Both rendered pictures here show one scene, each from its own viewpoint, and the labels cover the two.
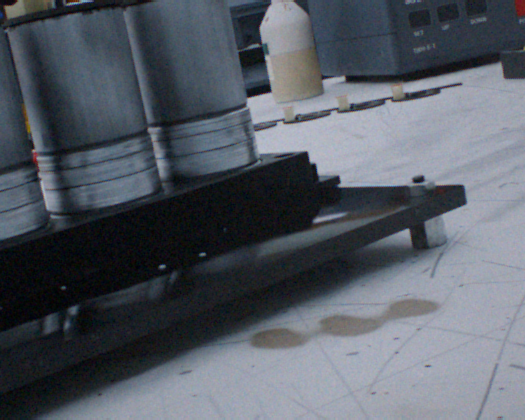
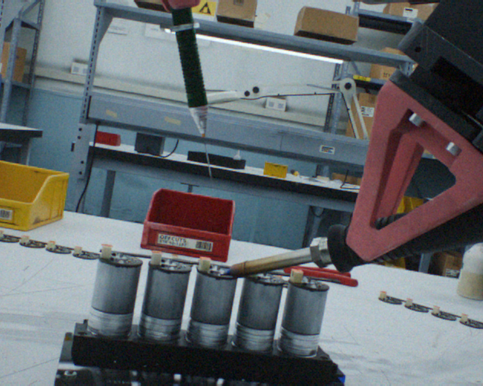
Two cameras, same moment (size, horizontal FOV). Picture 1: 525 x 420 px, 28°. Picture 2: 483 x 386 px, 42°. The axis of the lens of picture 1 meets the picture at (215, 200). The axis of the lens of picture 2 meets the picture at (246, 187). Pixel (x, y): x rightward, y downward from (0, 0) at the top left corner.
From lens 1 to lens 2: 0.18 m
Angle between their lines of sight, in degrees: 24
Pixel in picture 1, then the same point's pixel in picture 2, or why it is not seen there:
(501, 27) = not seen: outside the picture
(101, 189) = (245, 341)
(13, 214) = (211, 338)
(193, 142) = (289, 339)
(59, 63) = (250, 296)
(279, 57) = (466, 273)
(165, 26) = (296, 296)
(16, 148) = (221, 318)
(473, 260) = not seen: outside the picture
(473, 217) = not seen: outside the picture
